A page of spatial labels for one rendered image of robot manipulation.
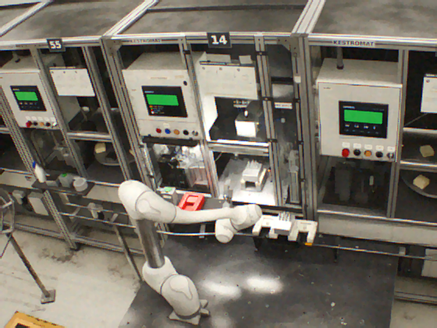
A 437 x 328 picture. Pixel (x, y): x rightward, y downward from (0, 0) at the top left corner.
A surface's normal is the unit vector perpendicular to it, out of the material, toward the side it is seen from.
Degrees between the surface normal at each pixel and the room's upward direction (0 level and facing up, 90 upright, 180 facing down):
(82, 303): 0
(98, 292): 0
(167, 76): 90
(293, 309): 0
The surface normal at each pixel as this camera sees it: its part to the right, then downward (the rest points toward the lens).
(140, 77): -0.33, 0.63
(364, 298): -0.15, -0.77
